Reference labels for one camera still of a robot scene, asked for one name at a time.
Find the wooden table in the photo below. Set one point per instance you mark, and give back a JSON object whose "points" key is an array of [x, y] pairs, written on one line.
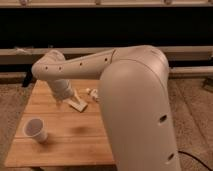
{"points": [[74, 139]]}

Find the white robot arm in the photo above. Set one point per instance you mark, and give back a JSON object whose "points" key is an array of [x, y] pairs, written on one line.
{"points": [[133, 99]]}

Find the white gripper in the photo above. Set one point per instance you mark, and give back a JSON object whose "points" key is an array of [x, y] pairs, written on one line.
{"points": [[61, 90]]}

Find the white rectangular box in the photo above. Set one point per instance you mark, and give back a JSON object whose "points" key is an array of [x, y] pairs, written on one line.
{"points": [[93, 93]]}

